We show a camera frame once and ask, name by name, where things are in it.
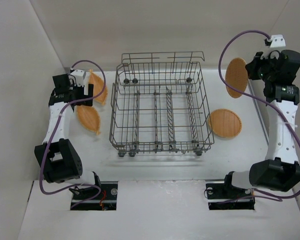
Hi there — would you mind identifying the round orange woven plate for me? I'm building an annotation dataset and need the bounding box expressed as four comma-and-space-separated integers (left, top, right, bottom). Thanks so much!
225, 57, 248, 92
208, 108, 242, 138

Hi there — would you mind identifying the leaf-shaped orange woven plate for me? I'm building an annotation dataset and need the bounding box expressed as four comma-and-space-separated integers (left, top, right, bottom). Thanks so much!
88, 69, 108, 106

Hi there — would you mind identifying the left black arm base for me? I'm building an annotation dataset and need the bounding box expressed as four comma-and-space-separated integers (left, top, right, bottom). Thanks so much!
69, 181, 118, 211

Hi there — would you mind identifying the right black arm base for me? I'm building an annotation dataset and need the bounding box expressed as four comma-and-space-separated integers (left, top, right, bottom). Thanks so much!
204, 181, 255, 211

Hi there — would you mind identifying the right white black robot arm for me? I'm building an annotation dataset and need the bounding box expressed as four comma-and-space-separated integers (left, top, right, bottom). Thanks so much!
225, 49, 300, 192

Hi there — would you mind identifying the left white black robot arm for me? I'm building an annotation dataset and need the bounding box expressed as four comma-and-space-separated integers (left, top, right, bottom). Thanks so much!
34, 70, 94, 184

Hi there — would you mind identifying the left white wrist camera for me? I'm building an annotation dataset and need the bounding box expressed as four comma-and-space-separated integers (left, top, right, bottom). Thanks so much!
68, 69, 89, 88

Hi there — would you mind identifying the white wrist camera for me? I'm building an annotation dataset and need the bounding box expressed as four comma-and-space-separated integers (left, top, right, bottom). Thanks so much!
68, 69, 89, 88
264, 34, 286, 49

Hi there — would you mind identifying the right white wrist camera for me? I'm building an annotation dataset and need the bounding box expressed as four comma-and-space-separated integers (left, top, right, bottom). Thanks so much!
264, 34, 286, 49

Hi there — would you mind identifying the grey wire dish rack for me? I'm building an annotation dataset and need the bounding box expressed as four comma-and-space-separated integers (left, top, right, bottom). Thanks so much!
109, 51, 215, 157

